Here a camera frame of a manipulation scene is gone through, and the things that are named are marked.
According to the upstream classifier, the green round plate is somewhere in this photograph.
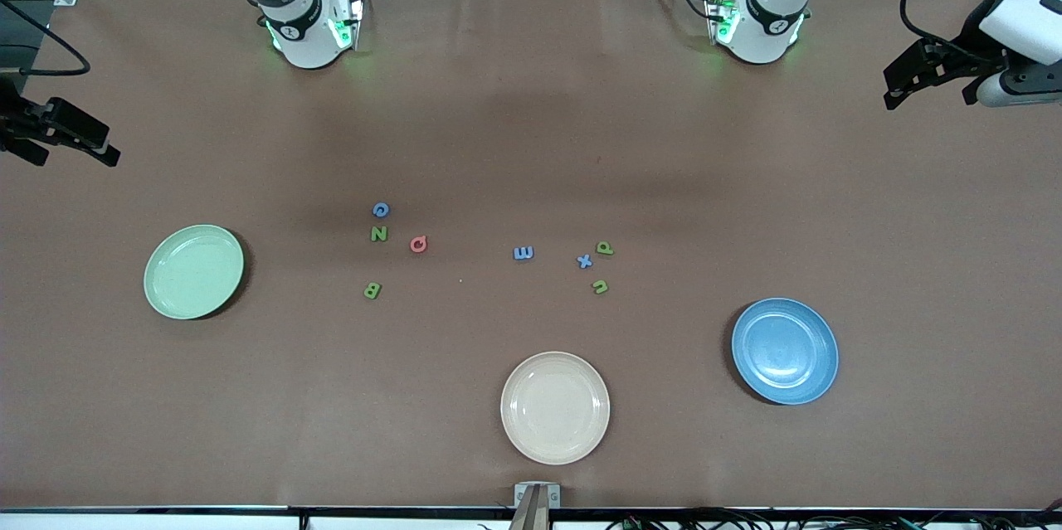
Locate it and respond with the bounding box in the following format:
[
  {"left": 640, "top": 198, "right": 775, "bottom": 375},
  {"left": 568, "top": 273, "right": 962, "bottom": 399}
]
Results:
[{"left": 144, "top": 224, "right": 246, "bottom": 321}]

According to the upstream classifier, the blue round plate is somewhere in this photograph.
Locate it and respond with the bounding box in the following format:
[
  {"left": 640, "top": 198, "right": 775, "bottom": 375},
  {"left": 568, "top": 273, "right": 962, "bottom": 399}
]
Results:
[{"left": 731, "top": 298, "right": 840, "bottom": 406}]

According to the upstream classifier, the brown table cover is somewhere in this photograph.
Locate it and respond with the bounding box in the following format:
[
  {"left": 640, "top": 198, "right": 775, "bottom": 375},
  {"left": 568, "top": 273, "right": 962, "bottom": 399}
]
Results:
[{"left": 0, "top": 0, "right": 1062, "bottom": 511}]

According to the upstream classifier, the beige round plate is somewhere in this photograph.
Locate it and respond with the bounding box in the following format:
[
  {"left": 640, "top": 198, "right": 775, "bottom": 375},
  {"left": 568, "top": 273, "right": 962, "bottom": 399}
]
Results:
[{"left": 500, "top": 351, "right": 611, "bottom": 466}]

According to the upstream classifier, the grey metal bracket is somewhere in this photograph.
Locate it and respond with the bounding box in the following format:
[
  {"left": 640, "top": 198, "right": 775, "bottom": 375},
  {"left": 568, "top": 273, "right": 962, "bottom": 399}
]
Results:
[{"left": 514, "top": 482, "right": 562, "bottom": 509}]

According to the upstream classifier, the brown camera pole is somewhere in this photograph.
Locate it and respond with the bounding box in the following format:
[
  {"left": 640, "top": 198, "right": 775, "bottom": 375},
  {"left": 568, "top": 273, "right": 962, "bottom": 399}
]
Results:
[{"left": 508, "top": 485, "right": 551, "bottom": 530}]

